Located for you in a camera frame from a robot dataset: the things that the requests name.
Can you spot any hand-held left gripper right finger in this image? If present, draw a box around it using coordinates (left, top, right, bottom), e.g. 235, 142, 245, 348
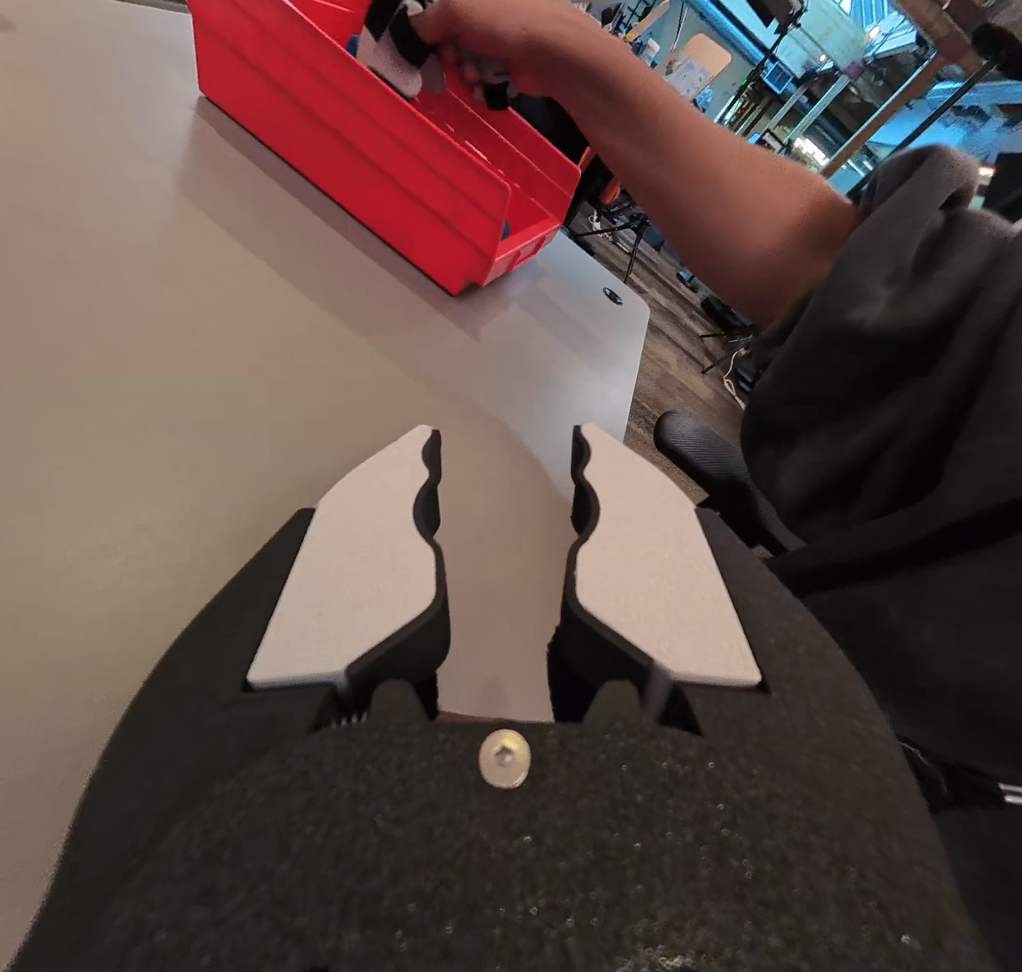
551, 423, 764, 692

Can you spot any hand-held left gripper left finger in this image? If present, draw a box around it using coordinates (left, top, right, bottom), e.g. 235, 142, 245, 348
246, 425, 453, 692

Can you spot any red plastic bin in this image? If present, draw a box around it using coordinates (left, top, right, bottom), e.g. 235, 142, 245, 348
179, 0, 592, 298

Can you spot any person's right hand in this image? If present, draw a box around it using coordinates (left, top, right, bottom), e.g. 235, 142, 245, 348
413, 0, 616, 111

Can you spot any person's black chair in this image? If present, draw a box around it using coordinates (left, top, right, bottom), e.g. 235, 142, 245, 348
652, 410, 807, 558

